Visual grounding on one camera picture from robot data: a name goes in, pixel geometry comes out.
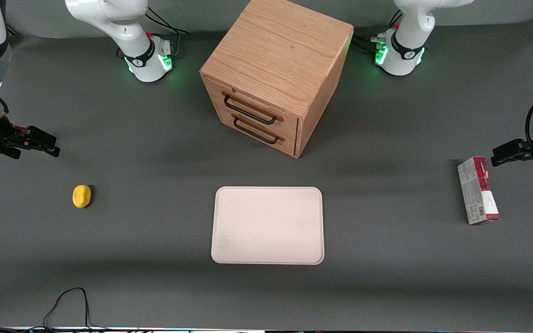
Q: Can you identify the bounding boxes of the beige plastic tray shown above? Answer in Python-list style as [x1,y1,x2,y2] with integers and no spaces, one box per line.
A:
[211,186,325,265]

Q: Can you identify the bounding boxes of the red white carton box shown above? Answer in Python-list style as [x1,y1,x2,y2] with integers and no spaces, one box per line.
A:
[457,156,501,226]

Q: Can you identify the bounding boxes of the yellow lemon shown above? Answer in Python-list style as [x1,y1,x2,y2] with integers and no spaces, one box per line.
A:
[72,185,92,209]

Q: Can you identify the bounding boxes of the grey table mat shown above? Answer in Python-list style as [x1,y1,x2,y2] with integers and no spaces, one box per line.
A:
[0,16,533,330]

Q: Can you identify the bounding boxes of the wooden drawer cabinet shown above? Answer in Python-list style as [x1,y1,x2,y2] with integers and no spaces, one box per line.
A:
[199,0,354,159]

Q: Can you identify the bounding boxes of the thin black loose cable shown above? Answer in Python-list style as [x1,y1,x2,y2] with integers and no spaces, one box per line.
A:
[0,287,110,332]

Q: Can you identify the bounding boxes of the black right base cables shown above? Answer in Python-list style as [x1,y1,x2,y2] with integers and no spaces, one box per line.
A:
[145,6,190,59]

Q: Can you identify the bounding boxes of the black base cables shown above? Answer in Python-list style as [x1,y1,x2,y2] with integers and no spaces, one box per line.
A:
[145,6,190,59]
[353,9,404,54]

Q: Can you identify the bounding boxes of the black left base cables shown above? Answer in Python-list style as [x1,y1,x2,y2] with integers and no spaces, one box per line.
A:
[353,9,404,54]

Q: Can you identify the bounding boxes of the long black drawer handle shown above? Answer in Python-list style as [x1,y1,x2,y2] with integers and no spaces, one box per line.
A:
[222,91,285,125]

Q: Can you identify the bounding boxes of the short black drawer handle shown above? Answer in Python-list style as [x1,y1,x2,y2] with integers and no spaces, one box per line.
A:
[232,114,285,145]

